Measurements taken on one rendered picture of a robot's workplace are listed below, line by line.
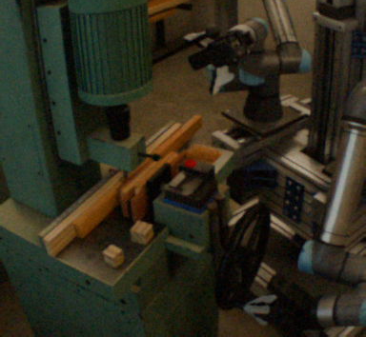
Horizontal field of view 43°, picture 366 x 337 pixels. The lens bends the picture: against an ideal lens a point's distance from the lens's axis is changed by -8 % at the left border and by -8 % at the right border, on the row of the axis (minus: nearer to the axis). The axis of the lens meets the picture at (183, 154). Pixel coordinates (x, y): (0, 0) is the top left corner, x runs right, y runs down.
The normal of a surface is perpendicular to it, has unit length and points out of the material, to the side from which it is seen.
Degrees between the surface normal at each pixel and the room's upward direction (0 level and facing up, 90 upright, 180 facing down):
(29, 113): 90
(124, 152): 90
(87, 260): 0
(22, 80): 90
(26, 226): 0
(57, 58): 90
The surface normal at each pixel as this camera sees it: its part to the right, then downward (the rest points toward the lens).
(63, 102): -0.50, 0.48
